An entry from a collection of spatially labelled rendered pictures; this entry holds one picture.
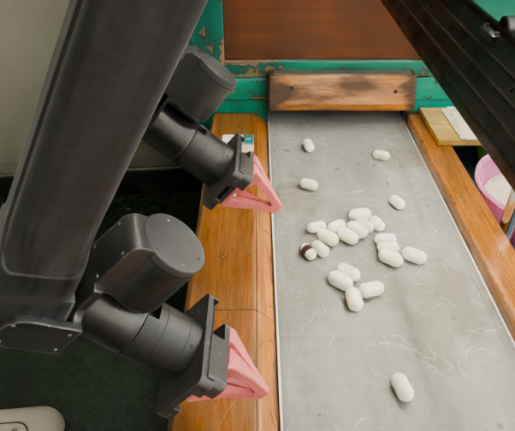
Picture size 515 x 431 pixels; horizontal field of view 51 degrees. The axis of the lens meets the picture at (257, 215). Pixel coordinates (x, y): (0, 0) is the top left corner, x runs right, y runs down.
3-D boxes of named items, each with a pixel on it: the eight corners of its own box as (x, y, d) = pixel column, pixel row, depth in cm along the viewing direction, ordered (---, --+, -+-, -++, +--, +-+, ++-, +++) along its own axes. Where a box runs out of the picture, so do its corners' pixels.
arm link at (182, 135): (134, 121, 67) (127, 139, 62) (167, 79, 64) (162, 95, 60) (180, 152, 70) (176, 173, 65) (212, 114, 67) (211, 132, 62)
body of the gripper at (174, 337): (224, 300, 52) (162, 262, 49) (219, 390, 44) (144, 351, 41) (184, 333, 55) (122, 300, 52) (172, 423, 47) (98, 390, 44)
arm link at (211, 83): (103, 80, 66) (86, 103, 59) (157, 6, 62) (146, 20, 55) (181, 138, 70) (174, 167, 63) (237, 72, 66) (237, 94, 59)
